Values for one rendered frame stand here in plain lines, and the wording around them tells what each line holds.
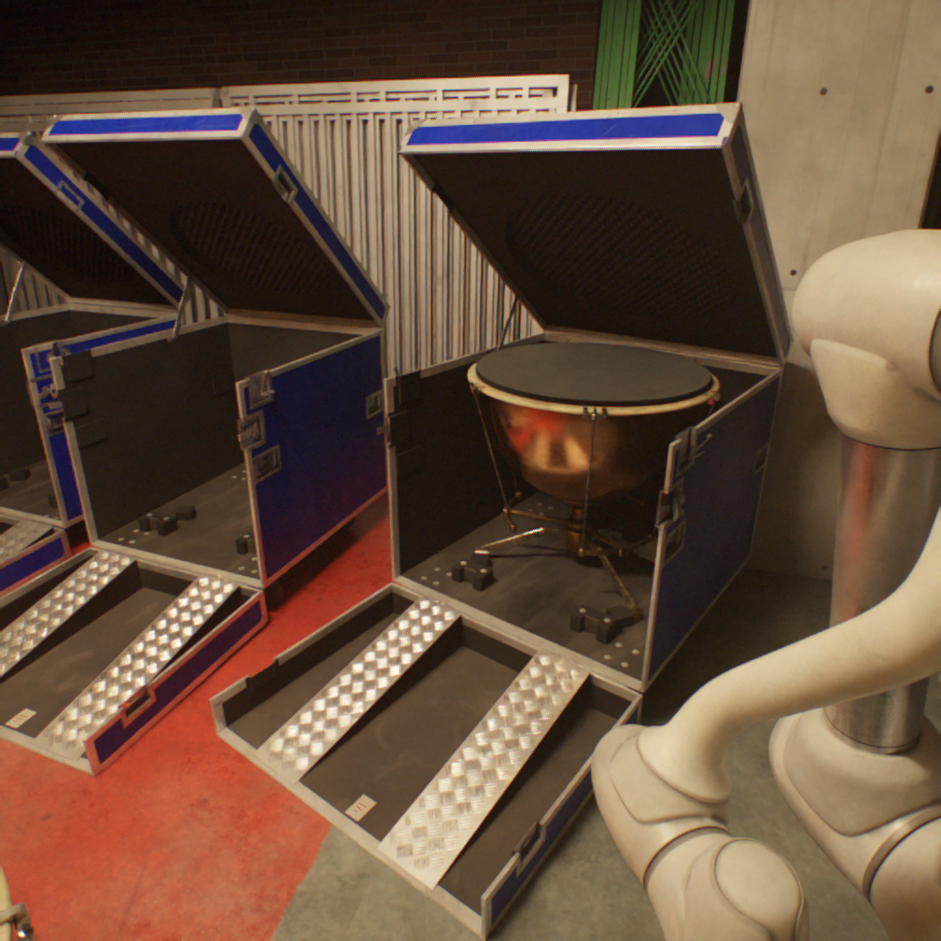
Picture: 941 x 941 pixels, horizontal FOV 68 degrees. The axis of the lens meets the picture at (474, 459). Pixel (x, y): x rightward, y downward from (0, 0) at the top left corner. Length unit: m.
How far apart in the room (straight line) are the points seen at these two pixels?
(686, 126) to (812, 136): 1.09
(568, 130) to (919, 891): 1.77
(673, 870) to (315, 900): 1.34
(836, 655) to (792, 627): 2.36
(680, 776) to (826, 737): 0.24
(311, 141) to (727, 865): 4.16
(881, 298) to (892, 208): 2.34
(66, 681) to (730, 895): 2.40
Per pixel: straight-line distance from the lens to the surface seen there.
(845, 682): 0.66
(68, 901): 2.17
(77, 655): 2.91
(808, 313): 0.73
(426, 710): 2.35
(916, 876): 0.95
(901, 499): 0.75
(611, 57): 4.80
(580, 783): 2.03
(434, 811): 2.05
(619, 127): 2.00
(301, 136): 4.54
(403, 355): 4.34
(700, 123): 1.92
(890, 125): 3.00
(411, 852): 2.01
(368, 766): 2.21
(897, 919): 0.98
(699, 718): 0.77
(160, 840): 2.20
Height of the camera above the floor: 1.59
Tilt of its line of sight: 22 degrees down
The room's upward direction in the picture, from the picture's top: straight up
